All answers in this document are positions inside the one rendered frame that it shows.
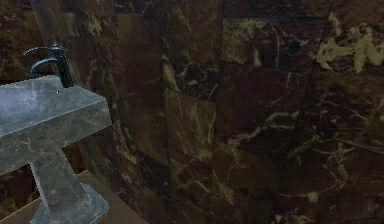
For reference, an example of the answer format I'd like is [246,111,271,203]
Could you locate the black sink tap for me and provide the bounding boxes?
[22,43,75,89]

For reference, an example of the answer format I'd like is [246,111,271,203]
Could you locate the grey marble pedestal sink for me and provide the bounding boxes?
[0,74,113,224]

